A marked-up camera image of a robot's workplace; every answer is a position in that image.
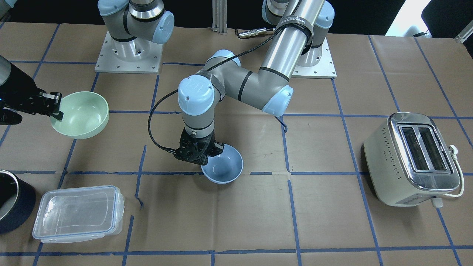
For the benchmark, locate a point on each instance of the clear plastic lidded container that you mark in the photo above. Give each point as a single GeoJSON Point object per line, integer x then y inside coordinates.
{"type": "Point", "coordinates": [79, 214]}

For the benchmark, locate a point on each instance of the black centre gripper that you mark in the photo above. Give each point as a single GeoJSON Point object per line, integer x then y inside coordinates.
{"type": "Point", "coordinates": [217, 148]}

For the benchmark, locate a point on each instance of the silver robot arm centre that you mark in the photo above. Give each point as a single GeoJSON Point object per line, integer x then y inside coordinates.
{"type": "Point", "coordinates": [300, 28]}

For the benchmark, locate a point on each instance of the blue bowl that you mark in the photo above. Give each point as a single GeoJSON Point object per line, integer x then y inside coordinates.
{"type": "Point", "coordinates": [225, 167]}

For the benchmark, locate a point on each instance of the aluminium extrusion post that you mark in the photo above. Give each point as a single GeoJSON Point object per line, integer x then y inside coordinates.
{"type": "Point", "coordinates": [219, 16]}

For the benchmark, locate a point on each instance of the dark blue steel pot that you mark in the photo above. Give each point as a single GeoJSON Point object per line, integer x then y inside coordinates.
{"type": "Point", "coordinates": [17, 201]}

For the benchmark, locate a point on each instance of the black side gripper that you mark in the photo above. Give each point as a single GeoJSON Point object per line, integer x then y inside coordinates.
{"type": "Point", "coordinates": [21, 94]}

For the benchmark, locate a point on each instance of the green bowl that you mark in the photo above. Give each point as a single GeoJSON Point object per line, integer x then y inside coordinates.
{"type": "Point", "coordinates": [85, 115]}

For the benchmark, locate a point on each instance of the cream toaster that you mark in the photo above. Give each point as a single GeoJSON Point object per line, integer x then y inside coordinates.
{"type": "Point", "coordinates": [409, 162]}

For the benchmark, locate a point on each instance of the square metal base plate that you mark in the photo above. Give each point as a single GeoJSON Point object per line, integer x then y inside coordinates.
{"type": "Point", "coordinates": [317, 63]}
{"type": "Point", "coordinates": [137, 56]}

